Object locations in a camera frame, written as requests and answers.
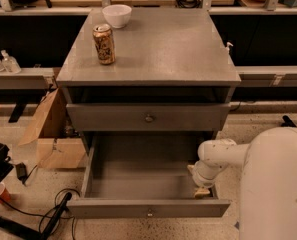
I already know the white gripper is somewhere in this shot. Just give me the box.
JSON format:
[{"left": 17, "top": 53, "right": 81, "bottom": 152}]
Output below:
[{"left": 187, "top": 161, "right": 223, "bottom": 199}]

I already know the white ceramic bowl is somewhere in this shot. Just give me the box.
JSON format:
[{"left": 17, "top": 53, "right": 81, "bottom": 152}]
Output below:
[{"left": 102, "top": 4, "right": 132, "bottom": 28}]

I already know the brown cardboard box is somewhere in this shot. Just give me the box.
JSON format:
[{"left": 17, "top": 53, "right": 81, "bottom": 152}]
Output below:
[{"left": 19, "top": 89, "right": 86, "bottom": 169}]

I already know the gold beverage can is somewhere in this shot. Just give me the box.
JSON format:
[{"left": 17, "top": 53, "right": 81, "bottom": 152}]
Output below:
[{"left": 93, "top": 24, "right": 115, "bottom": 65}]

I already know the black metal stand base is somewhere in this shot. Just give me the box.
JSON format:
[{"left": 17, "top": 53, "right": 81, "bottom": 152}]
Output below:
[{"left": 0, "top": 192, "right": 74, "bottom": 240}]

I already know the grey top drawer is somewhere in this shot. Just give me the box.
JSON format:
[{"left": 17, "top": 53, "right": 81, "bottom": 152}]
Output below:
[{"left": 67, "top": 103, "right": 230, "bottom": 131}]

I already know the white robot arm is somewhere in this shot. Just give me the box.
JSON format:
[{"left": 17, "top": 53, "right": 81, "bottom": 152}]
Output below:
[{"left": 188, "top": 127, "right": 297, "bottom": 240}]

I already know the black stand leg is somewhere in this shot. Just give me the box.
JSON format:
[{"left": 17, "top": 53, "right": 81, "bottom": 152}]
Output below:
[{"left": 281, "top": 115, "right": 295, "bottom": 127}]

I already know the small white pump bottle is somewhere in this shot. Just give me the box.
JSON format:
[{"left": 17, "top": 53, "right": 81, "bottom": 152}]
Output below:
[{"left": 226, "top": 42, "right": 234, "bottom": 54}]

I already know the grey drawer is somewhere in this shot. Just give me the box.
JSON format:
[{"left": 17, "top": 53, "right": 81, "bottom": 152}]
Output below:
[
  {"left": 67, "top": 103, "right": 230, "bottom": 131},
  {"left": 68, "top": 132, "right": 230, "bottom": 219}
]

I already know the black coiled cable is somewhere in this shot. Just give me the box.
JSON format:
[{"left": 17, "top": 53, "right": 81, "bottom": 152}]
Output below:
[{"left": 0, "top": 187, "right": 83, "bottom": 240}]

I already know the red plastic cup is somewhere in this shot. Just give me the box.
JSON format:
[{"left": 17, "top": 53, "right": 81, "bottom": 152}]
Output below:
[{"left": 0, "top": 182, "right": 11, "bottom": 204}]

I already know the black power adapter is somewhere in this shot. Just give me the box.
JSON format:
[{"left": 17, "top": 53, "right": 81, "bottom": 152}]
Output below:
[{"left": 15, "top": 163, "right": 28, "bottom": 181}]

